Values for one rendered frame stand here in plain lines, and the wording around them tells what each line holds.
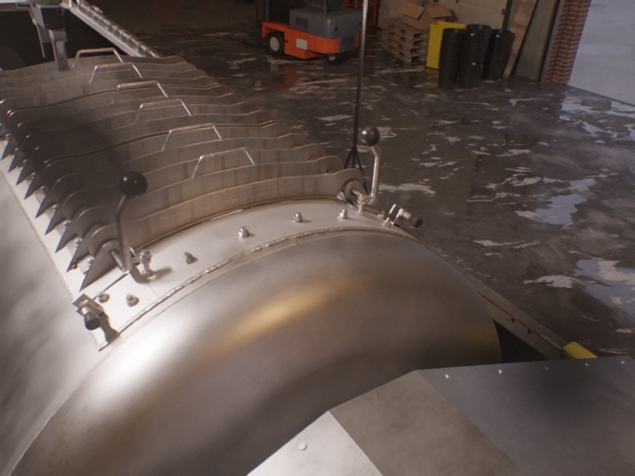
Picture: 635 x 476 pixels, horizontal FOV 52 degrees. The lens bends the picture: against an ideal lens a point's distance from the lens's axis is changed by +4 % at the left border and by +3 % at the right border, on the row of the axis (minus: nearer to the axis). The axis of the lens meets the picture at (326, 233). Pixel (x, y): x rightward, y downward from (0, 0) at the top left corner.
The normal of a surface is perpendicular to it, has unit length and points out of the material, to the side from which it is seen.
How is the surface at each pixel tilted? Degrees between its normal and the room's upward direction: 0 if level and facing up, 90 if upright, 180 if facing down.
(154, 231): 90
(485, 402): 21
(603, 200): 0
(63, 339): 40
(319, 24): 90
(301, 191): 90
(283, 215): 5
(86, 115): 90
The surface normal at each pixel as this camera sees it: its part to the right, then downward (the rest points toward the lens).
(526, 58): -0.83, 0.25
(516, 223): 0.04, -0.86
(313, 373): 0.49, 0.07
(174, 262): -0.22, -0.74
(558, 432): 0.34, -0.89
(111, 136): 0.55, 0.44
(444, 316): 0.70, 0.03
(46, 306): -0.50, -0.51
